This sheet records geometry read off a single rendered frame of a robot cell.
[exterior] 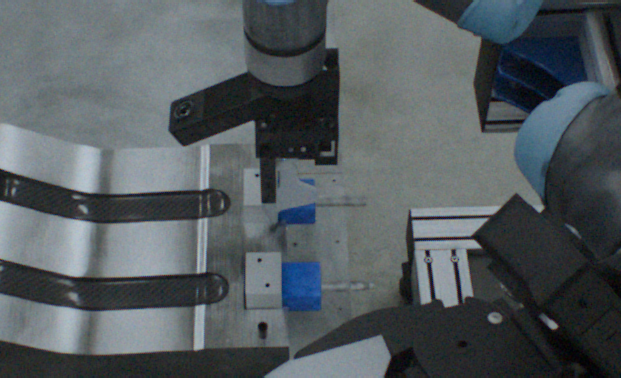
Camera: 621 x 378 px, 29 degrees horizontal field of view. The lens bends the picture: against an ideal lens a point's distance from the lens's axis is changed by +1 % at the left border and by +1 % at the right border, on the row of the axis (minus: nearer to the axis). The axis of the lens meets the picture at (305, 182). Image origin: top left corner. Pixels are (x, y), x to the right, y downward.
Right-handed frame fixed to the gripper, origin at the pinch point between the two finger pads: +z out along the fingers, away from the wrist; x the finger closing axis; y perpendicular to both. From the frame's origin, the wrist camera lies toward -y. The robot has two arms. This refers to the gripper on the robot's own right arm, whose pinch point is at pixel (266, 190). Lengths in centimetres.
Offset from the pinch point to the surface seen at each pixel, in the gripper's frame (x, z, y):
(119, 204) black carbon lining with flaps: 1.0, 3.2, -16.0
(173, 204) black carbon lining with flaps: 0.7, 3.0, -10.2
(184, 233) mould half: -3.6, 2.4, -8.8
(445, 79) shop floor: 99, 91, 38
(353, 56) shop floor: 106, 91, 18
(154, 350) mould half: -17.5, 2.6, -11.2
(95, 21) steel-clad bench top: 36.9, 11.0, -22.5
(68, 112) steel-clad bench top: 21.1, 11.1, -24.6
